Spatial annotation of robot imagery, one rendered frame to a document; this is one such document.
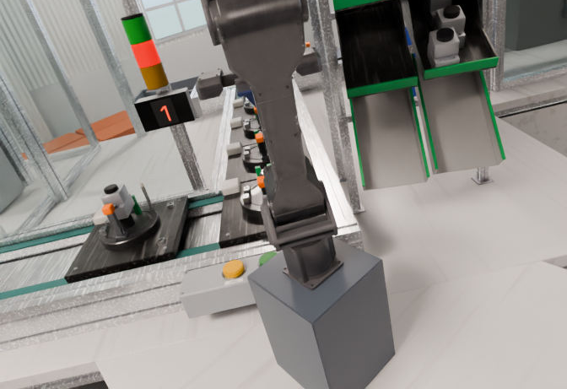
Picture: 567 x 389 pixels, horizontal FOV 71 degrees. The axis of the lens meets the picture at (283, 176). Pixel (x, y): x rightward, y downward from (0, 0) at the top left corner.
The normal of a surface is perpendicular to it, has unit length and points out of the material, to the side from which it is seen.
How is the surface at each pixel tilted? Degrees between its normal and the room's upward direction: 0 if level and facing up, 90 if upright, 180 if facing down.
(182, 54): 90
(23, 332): 90
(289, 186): 101
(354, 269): 0
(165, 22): 90
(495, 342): 0
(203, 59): 90
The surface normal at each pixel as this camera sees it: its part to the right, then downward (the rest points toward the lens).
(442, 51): 0.01, 0.81
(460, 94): -0.22, -0.26
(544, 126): 0.08, 0.46
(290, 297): -0.22, -0.86
